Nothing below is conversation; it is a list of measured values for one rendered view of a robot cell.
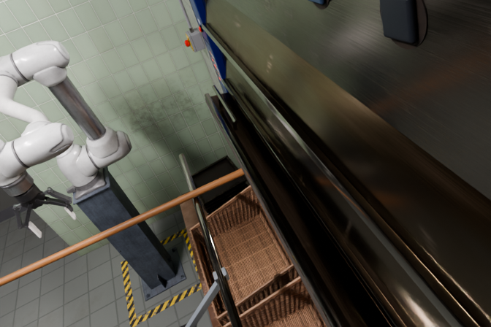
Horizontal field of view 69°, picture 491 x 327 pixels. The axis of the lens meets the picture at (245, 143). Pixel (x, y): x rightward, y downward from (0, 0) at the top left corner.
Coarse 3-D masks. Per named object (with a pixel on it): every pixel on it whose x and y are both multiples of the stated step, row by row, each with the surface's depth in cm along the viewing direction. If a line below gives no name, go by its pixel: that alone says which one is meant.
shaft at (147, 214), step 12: (216, 180) 148; (228, 180) 148; (192, 192) 147; (204, 192) 148; (168, 204) 146; (144, 216) 145; (120, 228) 144; (84, 240) 144; (96, 240) 143; (60, 252) 142; (72, 252) 142; (36, 264) 141; (12, 276) 140
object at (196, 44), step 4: (196, 28) 206; (188, 32) 205; (196, 32) 201; (188, 36) 201; (192, 36) 200; (196, 36) 201; (200, 36) 201; (192, 40) 201; (196, 40) 202; (200, 40) 203; (192, 44) 202; (196, 44) 203; (200, 44) 204; (204, 44) 205; (192, 48) 204; (196, 48) 204; (200, 48) 205; (204, 48) 206
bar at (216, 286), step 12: (180, 156) 173; (192, 180) 159; (204, 216) 140; (204, 228) 135; (216, 252) 126; (216, 264) 121; (216, 276) 118; (228, 276) 119; (216, 288) 121; (228, 288) 114; (204, 300) 124; (228, 300) 110; (204, 312) 126; (228, 312) 108; (192, 324) 128; (240, 324) 104
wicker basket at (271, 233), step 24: (240, 192) 194; (216, 216) 197; (240, 216) 203; (264, 216) 199; (216, 240) 203; (240, 240) 198; (264, 240) 194; (240, 264) 187; (264, 264) 182; (288, 264) 178; (240, 288) 176; (264, 288) 153; (216, 312) 155; (240, 312) 157
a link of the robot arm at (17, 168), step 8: (0, 144) 113; (8, 144) 115; (0, 152) 113; (8, 152) 113; (0, 160) 112; (8, 160) 113; (16, 160) 114; (0, 168) 113; (8, 168) 114; (16, 168) 115; (24, 168) 117; (0, 176) 114; (8, 176) 115; (16, 176) 118; (0, 184) 117; (8, 184) 117
